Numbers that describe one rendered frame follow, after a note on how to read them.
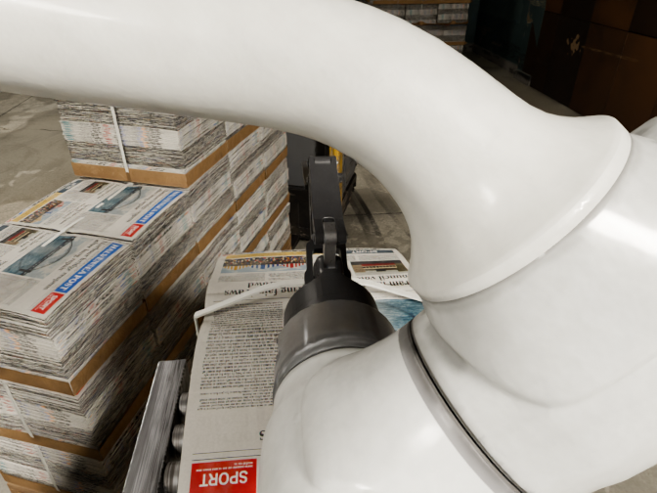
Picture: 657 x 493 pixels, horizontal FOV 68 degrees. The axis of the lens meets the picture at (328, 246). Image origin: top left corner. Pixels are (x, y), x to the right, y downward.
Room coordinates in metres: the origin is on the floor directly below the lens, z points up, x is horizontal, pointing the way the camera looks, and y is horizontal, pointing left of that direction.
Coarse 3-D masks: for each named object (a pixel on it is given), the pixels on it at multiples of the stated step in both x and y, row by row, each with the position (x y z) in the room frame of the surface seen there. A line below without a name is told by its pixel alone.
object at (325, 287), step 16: (320, 256) 0.33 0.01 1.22; (336, 256) 0.33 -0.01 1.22; (320, 272) 0.31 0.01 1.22; (336, 272) 0.31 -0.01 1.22; (304, 288) 0.30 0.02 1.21; (320, 288) 0.29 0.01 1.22; (336, 288) 0.29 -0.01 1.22; (352, 288) 0.29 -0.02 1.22; (288, 304) 0.29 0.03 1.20; (304, 304) 0.27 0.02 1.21; (368, 304) 0.28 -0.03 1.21; (288, 320) 0.27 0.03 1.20
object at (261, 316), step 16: (368, 288) 0.51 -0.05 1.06; (400, 288) 0.50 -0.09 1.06; (208, 304) 0.47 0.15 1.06; (240, 304) 0.47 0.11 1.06; (256, 304) 0.47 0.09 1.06; (272, 304) 0.47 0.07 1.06; (384, 304) 0.47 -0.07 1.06; (400, 304) 0.47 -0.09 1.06; (416, 304) 0.47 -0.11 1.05; (208, 320) 0.45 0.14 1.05; (224, 320) 0.44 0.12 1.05; (240, 320) 0.44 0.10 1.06; (256, 320) 0.44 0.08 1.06; (272, 320) 0.44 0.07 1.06; (400, 320) 0.44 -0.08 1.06; (208, 336) 0.41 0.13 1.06; (224, 336) 0.41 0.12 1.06; (240, 336) 0.41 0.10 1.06; (256, 336) 0.41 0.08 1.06; (272, 336) 0.41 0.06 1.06
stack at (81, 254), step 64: (64, 192) 1.27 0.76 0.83; (128, 192) 1.27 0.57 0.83; (192, 192) 1.31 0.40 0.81; (256, 192) 1.76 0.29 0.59; (0, 256) 0.93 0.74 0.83; (64, 256) 0.93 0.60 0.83; (128, 256) 0.98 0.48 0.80; (0, 320) 0.75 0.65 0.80; (64, 320) 0.76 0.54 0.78; (192, 320) 1.19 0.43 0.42; (0, 384) 0.77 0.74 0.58; (128, 384) 0.87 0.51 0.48; (0, 448) 0.81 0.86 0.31; (128, 448) 0.81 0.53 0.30
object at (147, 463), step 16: (160, 368) 0.62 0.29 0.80; (176, 368) 0.62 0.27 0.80; (160, 384) 0.58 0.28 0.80; (176, 384) 0.58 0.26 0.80; (160, 400) 0.54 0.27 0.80; (176, 400) 0.54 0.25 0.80; (144, 416) 0.51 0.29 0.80; (160, 416) 0.51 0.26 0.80; (176, 416) 0.52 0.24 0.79; (144, 432) 0.48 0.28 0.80; (160, 432) 0.48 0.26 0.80; (144, 448) 0.45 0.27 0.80; (160, 448) 0.45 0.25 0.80; (144, 464) 0.43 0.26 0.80; (160, 464) 0.43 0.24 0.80; (128, 480) 0.40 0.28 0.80; (144, 480) 0.40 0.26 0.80; (160, 480) 0.40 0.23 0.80
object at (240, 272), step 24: (216, 264) 0.60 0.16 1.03; (240, 264) 0.59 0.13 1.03; (264, 264) 0.59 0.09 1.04; (288, 264) 0.59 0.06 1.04; (360, 264) 0.59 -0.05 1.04; (384, 264) 0.59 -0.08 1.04; (408, 264) 0.59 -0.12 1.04; (216, 288) 0.51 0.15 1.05; (240, 288) 0.51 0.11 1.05; (288, 288) 0.51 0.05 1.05
